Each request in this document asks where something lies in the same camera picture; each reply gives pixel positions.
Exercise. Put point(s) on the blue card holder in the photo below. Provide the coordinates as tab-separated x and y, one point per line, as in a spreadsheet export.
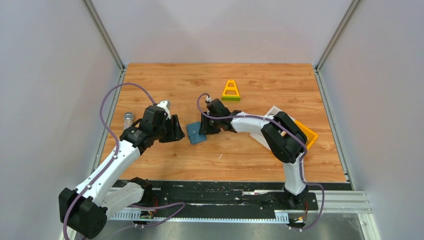
193	132

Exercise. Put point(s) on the clear glitter tube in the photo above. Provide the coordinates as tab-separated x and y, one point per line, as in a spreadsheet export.
128	119

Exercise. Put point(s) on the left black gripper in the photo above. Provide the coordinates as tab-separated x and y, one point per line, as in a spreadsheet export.
167	128

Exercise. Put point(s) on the yellow green toy block stand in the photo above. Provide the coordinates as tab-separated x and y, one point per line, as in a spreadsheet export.
230	92

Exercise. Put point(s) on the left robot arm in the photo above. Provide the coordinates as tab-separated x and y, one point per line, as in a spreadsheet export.
87	208

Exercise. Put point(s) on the yellow plastic bin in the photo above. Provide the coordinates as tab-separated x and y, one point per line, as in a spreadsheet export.
310	134

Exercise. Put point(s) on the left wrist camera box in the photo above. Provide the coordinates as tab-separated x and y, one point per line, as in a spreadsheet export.
165	104

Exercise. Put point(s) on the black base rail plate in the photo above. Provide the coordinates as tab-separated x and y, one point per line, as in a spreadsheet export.
227	200

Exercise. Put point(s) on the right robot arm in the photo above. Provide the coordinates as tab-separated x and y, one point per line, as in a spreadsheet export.
282	135

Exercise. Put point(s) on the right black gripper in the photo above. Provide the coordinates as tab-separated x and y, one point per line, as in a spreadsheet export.
210	122

